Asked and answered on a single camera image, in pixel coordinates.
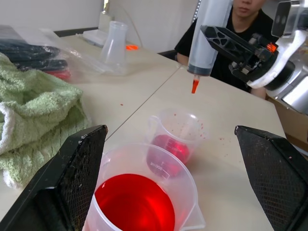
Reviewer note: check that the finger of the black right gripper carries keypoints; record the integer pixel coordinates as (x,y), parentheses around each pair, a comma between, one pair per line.
(228,43)

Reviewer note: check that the large beaker red liquid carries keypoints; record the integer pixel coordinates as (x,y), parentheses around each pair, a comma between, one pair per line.
(134,207)

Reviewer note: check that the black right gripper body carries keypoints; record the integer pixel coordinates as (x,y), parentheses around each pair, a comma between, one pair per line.
(264,54)

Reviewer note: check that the clear zip bag dark contents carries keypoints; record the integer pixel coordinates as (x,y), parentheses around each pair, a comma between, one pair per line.
(31,55)

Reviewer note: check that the person in black shirt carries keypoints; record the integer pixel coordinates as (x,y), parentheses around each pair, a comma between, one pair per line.
(184,48)

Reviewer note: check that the white charger plug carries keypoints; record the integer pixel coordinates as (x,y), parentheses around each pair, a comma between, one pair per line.
(104,24)

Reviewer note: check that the clear plastic syringe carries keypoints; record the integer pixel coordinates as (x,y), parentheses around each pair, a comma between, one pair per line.
(199,57)

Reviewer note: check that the clear plastic flask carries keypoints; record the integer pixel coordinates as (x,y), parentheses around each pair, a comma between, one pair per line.
(114,48)

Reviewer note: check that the brown cardboard box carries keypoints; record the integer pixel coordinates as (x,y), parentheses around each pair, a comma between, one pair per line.
(293,125)

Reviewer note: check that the white power strip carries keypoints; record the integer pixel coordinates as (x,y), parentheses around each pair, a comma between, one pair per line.
(93,37)

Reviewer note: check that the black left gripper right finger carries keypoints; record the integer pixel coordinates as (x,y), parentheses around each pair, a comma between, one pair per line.
(279,180)

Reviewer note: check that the small orange piece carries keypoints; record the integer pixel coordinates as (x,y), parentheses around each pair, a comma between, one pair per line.
(135,47)
(128,47)

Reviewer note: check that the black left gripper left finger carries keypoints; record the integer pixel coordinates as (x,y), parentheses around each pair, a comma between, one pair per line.
(60,187)

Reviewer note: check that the perforated metal rail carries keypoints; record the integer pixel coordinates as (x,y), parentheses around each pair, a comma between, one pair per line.
(196,9)

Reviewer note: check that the green terry towel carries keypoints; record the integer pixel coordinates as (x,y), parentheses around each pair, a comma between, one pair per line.
(36,108)

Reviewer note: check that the small beaker red liquid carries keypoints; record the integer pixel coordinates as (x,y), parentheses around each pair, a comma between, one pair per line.
(178,134)

